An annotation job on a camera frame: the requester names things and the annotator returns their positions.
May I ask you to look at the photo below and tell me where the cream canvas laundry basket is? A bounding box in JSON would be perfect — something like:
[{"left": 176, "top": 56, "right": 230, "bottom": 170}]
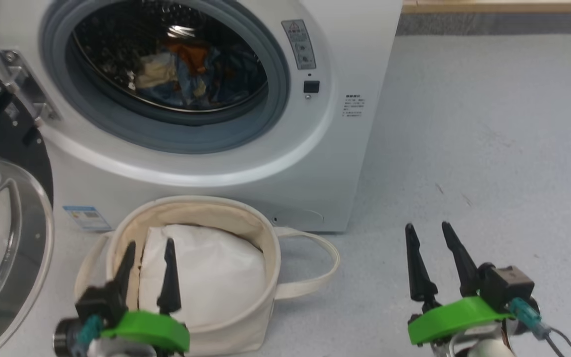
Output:
[{"left": 74, "top": 195, "right": 341, "bottom": 357}]

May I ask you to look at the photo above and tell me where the blue printed garment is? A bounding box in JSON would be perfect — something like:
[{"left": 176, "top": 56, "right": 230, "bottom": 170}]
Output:
[
  {"left": 134, "top": 47, "right": 207, "bottom": 102},
  {"left": 169, "top": 40, "right": 267, "bottom": 111}
]

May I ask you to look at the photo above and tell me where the grey warning sticker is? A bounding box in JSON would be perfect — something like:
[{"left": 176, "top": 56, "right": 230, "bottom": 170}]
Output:
[{"left": 281, "top": 19, "right": 317, "bottom": 70}]

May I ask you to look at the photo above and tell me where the round dark glass washer door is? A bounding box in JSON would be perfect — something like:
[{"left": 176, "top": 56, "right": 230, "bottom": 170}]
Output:
[{"left": 0, "top": 57, "right": 56, "bottom": 357}]

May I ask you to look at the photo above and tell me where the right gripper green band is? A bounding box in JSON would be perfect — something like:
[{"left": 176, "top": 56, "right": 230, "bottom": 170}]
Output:
[{"left": 404, "top": 221, "right": 514, "bottom": 357}]

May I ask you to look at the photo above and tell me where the blue energy label sticker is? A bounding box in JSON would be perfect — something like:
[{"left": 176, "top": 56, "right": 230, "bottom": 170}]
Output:
[{"left": 62, "top": 205, "right": 113, "bottom": 233}]

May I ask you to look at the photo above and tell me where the washing machine drum with clothes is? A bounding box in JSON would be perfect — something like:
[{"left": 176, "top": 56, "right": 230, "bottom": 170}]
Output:
[{"left": 69, "top": 0, "right": 269, "bottom": 114}]

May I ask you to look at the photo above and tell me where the teal plug black cable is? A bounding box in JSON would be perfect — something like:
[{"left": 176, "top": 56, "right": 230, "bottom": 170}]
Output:
[
  {"left": 77, "top": 314, "right": 104, "bottom": 347},
  {"left": 508, "top": 297, "right": 571, "bottom": 357}
]

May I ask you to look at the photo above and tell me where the white stuffed liner bag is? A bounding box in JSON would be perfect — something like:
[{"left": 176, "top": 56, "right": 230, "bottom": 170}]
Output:
[{"left": 138, "top": 224, "right": 268, "bottom": 329}]

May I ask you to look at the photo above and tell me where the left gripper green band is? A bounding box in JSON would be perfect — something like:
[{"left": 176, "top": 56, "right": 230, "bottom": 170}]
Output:
[{"left": 100, "top": 238, "right": 191, "bottom": 354}]

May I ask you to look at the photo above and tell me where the metal door hinge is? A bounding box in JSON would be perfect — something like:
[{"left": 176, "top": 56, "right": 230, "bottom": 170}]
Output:
[{"left": 0, "top": 50, "right": 61, "bottom": 122}]

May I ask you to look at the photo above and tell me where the white front-load washing machine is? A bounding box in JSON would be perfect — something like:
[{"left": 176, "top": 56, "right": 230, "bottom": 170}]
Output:
[{"left": 0, "top": 0, "right": 404, "bottom": 234}]

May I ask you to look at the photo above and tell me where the round drain filter cover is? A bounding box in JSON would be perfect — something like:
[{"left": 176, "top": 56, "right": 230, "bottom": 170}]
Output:
[{"left": 270, "top": 207, "right": 325, "bottom": 227}]

